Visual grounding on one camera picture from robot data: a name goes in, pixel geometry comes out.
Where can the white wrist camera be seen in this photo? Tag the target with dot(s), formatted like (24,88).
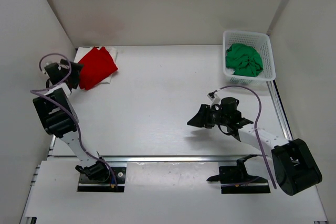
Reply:
(47,64)
(214,98)

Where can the red t shirt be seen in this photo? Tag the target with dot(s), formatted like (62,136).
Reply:
(95,68)

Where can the white plastic basket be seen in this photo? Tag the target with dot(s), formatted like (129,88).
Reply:
(261,43)

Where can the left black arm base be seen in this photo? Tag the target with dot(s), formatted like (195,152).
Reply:
(110,176)

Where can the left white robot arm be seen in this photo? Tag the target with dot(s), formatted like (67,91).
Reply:
(58,117)

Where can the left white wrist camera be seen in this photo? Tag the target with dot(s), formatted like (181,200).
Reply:
(47,64)

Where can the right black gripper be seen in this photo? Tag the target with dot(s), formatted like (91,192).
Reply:
(208,116)

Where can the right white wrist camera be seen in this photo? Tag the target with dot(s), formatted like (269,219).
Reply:
(214,98)

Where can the white t shirt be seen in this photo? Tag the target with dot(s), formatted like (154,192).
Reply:
(111,77)

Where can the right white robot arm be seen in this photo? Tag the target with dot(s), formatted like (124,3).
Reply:
(294,166)

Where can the green t shirt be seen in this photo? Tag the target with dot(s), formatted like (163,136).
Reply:
(244,60)

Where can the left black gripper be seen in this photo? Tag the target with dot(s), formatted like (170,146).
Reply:
(72,74)

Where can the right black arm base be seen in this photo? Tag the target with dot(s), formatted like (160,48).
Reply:
(237,180)

